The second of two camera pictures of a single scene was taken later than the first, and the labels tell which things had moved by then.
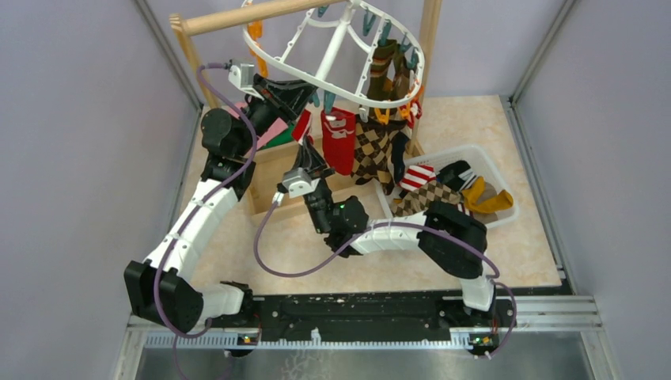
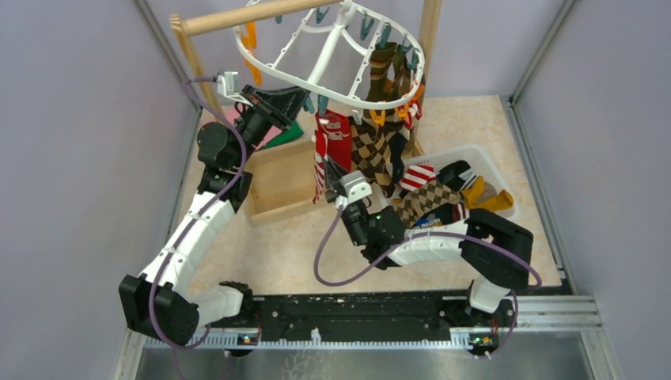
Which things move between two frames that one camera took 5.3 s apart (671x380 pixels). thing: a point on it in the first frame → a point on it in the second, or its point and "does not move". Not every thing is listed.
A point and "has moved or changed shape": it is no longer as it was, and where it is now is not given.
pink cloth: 276,127 does not move
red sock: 339,129 has moved or changed shape
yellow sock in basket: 474,200 does not move
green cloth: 286,136 does not move
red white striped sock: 301,126 → 323,130
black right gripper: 310,160 → 333,172
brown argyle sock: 377,152 does not move
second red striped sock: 416,176 does not move
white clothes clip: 364,114 has moved or changed shape
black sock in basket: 458,175 does not move
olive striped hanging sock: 380,87 does not move
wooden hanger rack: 268,161 does not move
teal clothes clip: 328,100 has moved or changed shape
